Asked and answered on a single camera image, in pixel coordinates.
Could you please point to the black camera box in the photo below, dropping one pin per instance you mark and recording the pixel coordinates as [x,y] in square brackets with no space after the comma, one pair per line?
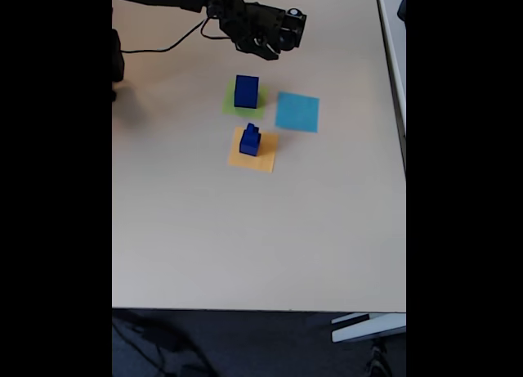
[290,27]

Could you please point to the black chair base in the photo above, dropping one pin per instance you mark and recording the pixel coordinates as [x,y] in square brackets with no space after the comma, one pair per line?
[380,360]

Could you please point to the light blue paper square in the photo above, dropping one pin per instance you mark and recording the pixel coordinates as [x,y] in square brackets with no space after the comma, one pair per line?
[298,113]

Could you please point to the medium blue cube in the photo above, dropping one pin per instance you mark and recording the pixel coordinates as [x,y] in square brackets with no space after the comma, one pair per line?
[249,148]

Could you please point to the large blue cube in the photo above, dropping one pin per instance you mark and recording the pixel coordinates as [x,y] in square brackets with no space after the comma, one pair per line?
[246,92]

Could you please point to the green paper square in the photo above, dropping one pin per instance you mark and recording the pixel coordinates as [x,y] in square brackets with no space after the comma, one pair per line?
[229,107]

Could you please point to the white table foot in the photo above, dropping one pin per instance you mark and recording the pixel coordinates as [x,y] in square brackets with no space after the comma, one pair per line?
[367,330]

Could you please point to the dark blue object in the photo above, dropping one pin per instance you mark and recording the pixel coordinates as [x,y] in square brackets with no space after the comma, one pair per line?
[403,7]

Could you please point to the white adjacent table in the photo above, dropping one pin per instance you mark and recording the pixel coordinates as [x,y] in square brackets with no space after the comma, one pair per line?
[392,66]

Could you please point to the orange paper square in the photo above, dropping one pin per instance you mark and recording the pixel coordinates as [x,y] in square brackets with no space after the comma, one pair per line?
[267,161]

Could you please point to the tiny blue cube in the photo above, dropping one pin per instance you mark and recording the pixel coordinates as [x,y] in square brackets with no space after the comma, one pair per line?
[251,126]

